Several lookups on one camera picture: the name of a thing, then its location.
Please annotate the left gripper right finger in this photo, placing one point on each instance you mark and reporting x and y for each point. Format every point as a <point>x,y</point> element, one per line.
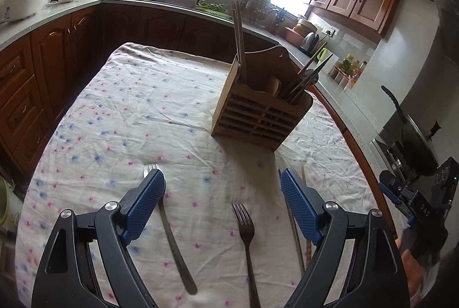
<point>355,262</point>

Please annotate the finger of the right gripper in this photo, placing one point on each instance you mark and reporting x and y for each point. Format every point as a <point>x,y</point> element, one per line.
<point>399,195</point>

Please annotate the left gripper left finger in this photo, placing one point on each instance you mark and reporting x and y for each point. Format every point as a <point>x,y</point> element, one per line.
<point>66,276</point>

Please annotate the right hand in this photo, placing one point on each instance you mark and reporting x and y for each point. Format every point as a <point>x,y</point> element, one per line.
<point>420,280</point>

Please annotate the black wok with lid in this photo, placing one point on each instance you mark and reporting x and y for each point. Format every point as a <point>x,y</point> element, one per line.
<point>410,156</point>

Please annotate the brown patterned chopstick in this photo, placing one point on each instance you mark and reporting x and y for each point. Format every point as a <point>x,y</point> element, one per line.
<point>308,252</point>

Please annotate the metal chopstick middle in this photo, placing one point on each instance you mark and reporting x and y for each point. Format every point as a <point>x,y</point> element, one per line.
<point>298,248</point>

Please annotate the spice jar rack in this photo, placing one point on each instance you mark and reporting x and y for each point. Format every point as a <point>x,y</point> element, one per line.
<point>347,71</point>

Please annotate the metal ladle in holder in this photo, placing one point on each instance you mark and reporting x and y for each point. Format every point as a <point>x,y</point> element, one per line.
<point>309,79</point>

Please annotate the steel fork left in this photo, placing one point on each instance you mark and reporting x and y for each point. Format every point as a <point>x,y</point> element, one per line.
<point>184,273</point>

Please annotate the wooden utensil holder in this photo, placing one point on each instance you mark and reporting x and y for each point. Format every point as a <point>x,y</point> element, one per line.
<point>250,107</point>

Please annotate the floral white tablecloth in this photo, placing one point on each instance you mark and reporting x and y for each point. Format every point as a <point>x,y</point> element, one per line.
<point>148,105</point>

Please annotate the steel electric kettle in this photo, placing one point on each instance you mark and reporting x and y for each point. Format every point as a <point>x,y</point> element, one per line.
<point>309,43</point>

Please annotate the pink basin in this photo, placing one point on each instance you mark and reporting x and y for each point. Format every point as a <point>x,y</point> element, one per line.
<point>293,37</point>

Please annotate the lower wooden cabinets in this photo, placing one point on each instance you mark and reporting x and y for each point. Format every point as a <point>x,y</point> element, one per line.
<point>43,71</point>

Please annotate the dish drying rack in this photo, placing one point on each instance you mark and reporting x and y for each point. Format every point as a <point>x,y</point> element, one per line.
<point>263,14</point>

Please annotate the wooden chopsticks in holder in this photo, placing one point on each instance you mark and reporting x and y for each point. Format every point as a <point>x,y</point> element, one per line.
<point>240,50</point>

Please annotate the green vegetables basket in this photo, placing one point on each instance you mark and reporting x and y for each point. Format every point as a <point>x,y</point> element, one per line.
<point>214,10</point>

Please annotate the white rice cooker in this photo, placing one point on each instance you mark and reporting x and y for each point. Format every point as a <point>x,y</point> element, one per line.
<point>14,10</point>

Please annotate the steel fork wooden handle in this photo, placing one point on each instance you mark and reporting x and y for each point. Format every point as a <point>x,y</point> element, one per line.
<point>246,230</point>

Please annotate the green handled white jug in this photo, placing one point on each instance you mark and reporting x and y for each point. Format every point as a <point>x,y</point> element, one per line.
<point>324,57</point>

